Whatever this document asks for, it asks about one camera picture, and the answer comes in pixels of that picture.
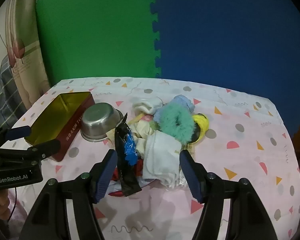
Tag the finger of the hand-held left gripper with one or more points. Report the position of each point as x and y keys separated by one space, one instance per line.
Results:
x=20 y=131
x=47 y=146

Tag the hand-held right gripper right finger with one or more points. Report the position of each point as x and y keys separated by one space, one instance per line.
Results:
x=190 y=177

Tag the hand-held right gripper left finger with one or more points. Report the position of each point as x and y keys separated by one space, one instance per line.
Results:
x=107 y=175

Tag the red and white snack packet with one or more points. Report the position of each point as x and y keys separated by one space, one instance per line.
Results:
x=115 y=176

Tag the black snack packet blue label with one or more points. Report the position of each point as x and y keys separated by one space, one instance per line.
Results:
x=125 y=170

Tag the red tin box gold inside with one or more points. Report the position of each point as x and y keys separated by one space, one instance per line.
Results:
x=52 y=115

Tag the white waffle towel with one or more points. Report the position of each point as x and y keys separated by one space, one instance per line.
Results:
x=162 y=157

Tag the teal fluffy scrunchie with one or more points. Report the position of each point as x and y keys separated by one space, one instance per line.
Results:
x=165 y=127

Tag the yellow plush toy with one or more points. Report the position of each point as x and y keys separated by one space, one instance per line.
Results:
x=202 y=122

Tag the cream cloth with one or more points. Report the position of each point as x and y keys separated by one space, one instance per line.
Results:
x=142 y=128

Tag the light blue fuzzy cloth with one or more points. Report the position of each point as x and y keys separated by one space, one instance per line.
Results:
x=182 y=101

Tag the person's left hand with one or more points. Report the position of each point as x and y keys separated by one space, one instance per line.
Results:
x=1 y=205

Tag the grey plaid cloth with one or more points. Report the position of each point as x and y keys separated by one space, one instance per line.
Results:
x=7 y=100

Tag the pink printed tablecloth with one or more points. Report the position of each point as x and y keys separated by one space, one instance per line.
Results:
x=240 y=155

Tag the steel bowl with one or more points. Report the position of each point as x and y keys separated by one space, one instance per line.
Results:
x=100 y=120

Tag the tree print curtain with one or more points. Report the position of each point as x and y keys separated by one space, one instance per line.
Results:
x=27 y=55

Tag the white sock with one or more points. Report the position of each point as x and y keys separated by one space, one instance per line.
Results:
x=147 y=105

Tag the green foam mat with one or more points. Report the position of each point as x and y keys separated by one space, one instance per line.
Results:
x=95 y=30

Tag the blue foam mat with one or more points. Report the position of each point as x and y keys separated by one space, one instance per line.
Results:
x=227 y=30

